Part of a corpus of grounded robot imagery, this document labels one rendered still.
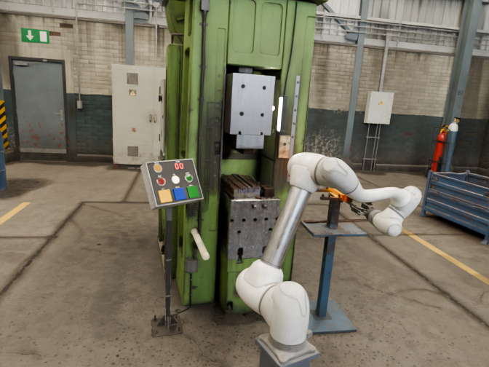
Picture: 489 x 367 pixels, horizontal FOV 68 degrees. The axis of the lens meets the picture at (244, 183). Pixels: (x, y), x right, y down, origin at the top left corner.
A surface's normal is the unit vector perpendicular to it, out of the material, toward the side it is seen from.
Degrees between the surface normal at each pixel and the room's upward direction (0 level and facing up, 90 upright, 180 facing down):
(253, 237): 90
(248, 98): 90
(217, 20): 90
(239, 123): 90
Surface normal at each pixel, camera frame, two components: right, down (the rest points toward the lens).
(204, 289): 0.30, 0.24
